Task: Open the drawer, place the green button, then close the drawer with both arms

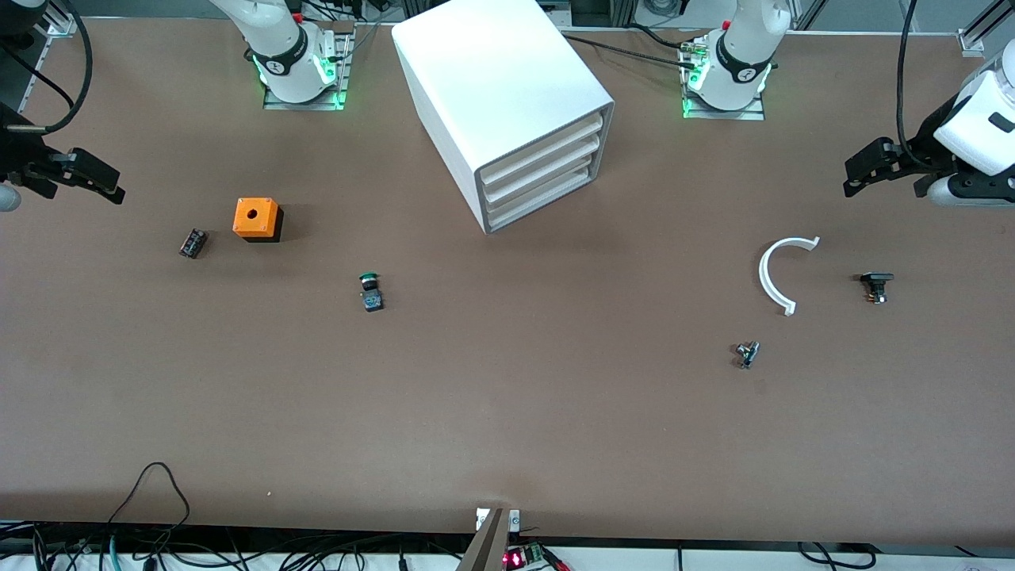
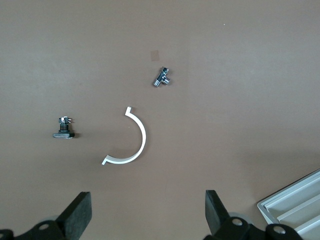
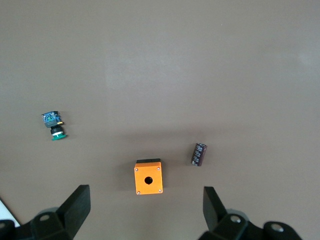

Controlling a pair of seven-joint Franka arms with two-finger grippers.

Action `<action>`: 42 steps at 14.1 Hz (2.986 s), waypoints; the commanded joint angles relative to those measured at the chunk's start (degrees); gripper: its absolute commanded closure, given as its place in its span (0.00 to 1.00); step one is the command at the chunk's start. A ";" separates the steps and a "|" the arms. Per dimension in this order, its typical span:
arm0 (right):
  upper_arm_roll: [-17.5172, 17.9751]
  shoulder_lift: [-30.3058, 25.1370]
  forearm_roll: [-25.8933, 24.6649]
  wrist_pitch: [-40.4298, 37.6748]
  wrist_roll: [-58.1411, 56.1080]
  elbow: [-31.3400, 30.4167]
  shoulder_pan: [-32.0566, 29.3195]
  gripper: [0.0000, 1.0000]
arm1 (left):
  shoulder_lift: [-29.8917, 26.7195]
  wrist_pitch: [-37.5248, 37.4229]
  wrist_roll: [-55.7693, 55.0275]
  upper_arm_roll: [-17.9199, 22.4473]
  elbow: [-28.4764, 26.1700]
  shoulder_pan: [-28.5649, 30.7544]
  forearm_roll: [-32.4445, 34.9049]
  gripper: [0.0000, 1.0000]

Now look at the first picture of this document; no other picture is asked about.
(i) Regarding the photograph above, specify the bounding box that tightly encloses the black flat-cap push button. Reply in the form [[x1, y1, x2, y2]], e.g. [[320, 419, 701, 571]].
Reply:
[[860, 271, 896, 305]]

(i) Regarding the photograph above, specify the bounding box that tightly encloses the white highest cabinet drawer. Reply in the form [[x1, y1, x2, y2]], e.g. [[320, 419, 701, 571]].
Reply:
[[478, 113, 607, 188]]

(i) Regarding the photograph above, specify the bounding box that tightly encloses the white lowest cabinet drawer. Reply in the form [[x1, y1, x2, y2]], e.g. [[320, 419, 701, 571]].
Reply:
[[485, 163, 596, 227]]

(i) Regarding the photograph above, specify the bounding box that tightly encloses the white semicircular clamp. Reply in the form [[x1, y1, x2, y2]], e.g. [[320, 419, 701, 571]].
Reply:
[[758, 236, 822, 317]]

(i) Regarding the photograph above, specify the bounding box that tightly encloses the orange box with hole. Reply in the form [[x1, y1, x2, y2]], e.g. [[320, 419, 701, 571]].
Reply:
[[232, 197, 285, 243]]

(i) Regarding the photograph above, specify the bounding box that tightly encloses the grey plastic tray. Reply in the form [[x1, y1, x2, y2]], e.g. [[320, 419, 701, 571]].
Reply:
[[392, 0, 616, 236]]

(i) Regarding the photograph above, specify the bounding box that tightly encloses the circuit board with red light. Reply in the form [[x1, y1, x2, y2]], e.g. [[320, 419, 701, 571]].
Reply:
[[503, 542, 570, 571]]

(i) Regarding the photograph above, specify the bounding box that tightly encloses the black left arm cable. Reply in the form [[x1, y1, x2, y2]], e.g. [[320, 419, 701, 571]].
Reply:
[[895, 0, 930, 169]]

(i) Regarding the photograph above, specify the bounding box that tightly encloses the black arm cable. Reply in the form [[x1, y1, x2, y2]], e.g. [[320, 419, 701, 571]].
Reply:
[[895, 0, 930, 169], [0, 0, 94, 136]]

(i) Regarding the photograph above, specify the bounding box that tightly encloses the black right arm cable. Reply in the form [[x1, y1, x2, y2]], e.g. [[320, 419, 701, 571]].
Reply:
[[0, 0, 94, 136]]

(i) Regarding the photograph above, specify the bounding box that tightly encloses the aluminium frame profile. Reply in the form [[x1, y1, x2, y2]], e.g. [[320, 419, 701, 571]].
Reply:
[[16, 14, 78, 113], [957, 0, 1015, 58]]

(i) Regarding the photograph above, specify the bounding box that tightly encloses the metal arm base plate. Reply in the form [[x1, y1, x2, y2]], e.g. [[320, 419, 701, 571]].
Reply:
[[262, 22, 354, 111], [680, 44, 767, 122]]

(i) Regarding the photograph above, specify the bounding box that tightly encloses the black cable behind cabinet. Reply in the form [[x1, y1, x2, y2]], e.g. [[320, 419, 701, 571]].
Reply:
[[560, 22, 714, 66]]

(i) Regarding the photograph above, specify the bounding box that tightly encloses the black looped cable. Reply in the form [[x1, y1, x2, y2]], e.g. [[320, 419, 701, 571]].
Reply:
[[106, 462, 192, 531]]

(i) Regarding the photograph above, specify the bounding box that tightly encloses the black cable at table edge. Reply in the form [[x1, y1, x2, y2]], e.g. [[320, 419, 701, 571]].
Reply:
[[796, 541, 875, 571]]

